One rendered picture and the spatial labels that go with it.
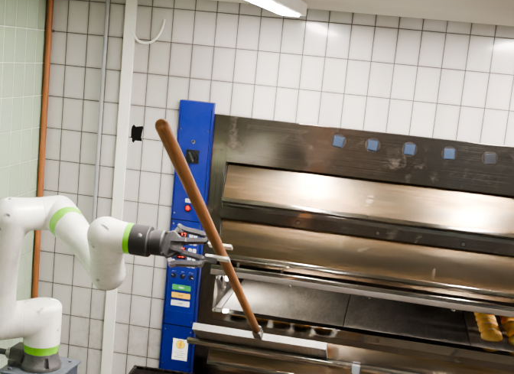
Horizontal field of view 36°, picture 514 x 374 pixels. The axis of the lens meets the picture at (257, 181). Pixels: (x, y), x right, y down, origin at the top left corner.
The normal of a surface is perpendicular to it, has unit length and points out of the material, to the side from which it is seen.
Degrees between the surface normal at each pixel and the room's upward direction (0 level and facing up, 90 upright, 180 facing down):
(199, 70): 90
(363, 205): 70
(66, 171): 90
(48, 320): 89
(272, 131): 90
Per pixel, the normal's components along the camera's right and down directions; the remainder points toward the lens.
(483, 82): -0.18, 0.14
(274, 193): -0.14, -0.21
